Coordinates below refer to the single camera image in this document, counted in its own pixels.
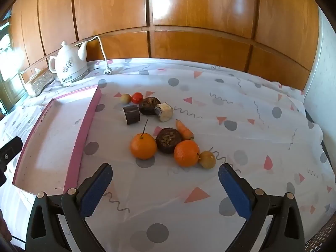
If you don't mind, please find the white ceramic electric kettle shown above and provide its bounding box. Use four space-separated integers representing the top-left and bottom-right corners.
49 41 90 87

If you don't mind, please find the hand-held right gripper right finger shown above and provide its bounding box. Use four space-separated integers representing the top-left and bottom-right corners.
218 163 306 252

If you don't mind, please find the pale sugarcane piece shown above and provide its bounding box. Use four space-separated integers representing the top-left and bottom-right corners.
155 102 174 122

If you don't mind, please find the pink-rimmed white tray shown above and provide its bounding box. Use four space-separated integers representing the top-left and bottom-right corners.
13 85 102 197

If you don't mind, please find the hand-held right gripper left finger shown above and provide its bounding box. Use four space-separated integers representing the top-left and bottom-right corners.
25 163 113 252

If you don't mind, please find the orange carrot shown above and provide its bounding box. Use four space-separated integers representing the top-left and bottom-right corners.
176 119 195 140

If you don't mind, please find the dark brown halved fruit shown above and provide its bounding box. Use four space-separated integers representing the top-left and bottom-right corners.
156 127 183 154
138 97 161 116

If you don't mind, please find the dark dotted cloth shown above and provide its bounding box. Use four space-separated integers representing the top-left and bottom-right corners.
306 222 336 252

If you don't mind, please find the white power cord with plug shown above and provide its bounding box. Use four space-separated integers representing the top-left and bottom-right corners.
77 35 113 75

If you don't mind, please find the white patterned tablecloth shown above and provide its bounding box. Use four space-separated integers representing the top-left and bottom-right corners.
0 58 328 252

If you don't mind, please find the orange with stem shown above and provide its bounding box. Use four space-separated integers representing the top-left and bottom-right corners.
130 119 157 160

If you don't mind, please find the stemless orange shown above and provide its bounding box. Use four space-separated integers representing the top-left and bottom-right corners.
174 140 200 167

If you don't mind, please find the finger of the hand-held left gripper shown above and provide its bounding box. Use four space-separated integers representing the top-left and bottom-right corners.
0 137 24 168

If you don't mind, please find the wooden glass door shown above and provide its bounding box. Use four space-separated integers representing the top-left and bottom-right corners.
0 10 27 113

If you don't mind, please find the ornate beige tissue box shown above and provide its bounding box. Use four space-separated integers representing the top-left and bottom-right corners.
25 68 55 96

